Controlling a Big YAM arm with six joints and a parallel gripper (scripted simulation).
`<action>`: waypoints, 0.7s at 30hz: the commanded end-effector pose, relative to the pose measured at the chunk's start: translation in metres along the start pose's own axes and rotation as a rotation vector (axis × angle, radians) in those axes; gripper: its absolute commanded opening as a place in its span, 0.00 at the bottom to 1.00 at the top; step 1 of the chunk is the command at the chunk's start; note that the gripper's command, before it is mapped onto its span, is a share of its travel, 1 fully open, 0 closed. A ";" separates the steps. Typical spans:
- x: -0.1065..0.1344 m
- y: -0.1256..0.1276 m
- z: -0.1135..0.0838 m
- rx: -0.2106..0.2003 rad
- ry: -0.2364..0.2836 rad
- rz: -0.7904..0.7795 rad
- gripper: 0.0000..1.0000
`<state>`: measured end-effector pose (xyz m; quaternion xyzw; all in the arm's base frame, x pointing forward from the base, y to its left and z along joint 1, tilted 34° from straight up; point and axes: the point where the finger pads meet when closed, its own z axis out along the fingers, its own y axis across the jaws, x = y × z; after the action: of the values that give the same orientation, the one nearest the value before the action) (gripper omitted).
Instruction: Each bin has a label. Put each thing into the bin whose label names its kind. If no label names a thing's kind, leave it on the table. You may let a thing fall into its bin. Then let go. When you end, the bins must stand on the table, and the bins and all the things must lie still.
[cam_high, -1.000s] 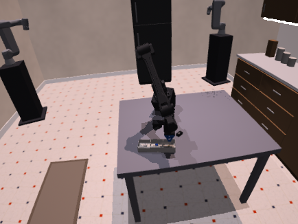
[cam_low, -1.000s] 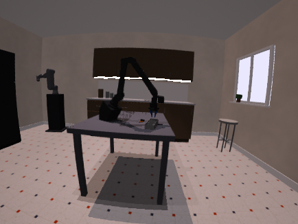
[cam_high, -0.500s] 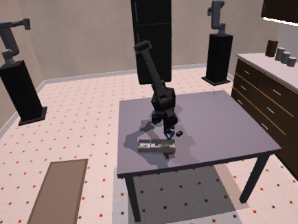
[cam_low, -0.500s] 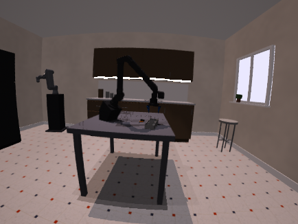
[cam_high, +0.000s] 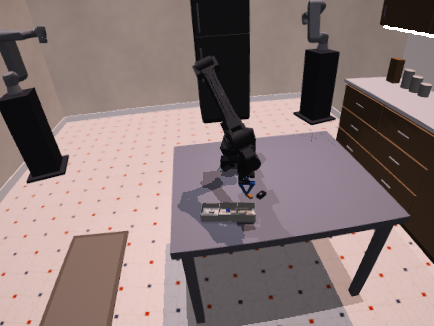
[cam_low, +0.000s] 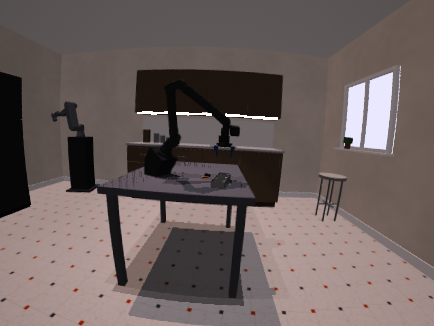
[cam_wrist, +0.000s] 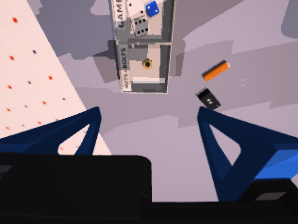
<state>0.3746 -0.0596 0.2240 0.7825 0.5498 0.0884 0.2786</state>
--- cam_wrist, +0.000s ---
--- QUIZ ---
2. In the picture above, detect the grey rack of labelled bins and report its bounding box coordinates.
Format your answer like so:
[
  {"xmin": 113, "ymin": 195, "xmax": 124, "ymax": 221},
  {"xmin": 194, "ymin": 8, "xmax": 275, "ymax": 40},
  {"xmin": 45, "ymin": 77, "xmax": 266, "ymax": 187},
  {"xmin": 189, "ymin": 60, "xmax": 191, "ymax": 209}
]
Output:
[{"xmin": 111, "ymin": 0, "xmax": 176, "ymax": 94}]

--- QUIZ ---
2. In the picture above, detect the brass hex nut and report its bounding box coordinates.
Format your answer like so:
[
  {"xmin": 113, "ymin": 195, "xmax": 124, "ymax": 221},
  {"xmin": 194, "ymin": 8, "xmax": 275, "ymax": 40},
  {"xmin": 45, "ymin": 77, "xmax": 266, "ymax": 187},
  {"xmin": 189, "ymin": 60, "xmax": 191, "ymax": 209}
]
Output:
[{"xmin": 143, "ymin": 59, "xmax": 152, "ymax": 69}]

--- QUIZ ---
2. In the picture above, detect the black 9v battery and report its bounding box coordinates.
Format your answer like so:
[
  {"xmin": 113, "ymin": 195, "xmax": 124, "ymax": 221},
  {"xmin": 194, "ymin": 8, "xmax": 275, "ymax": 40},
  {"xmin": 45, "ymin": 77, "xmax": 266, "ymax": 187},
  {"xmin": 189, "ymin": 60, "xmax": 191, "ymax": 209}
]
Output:
[{"xmin": 198, "ymin": 89, "xmax": 221, "ymax": 110}]

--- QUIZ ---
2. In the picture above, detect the white domino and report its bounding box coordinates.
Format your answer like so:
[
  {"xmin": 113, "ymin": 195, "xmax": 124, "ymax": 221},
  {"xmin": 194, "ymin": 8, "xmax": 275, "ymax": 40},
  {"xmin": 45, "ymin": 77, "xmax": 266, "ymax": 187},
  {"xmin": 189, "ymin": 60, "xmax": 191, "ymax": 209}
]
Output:
[{"xmin": 126, "ymin": 0, "xmax": 151, "ymax": 37}]

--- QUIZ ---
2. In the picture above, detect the orange cylinder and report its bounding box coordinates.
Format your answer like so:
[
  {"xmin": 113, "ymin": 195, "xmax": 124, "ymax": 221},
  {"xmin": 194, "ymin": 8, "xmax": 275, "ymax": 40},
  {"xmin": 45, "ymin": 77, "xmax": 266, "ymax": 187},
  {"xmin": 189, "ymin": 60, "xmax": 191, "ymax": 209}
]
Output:
[{"xmin": 203, "ymin": 61, "xmax": 230, "ymax": 82}]

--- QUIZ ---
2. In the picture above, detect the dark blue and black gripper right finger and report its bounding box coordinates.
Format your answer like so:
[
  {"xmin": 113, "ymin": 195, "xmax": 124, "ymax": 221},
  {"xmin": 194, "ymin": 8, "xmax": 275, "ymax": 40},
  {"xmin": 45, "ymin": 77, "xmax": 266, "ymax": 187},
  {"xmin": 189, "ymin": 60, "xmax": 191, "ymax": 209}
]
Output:
[{"xmin": 197, "ymin": 106, "xmax": 298, "ymax": 201}]

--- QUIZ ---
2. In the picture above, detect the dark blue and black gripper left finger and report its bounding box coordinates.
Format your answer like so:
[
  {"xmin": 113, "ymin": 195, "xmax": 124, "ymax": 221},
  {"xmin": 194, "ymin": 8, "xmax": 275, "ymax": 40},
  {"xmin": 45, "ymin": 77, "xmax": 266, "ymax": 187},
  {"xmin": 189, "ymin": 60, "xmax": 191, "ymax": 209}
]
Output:
[{"xmin": 0, "ymin": 107, "xmax": 102, "ymax": 155}]

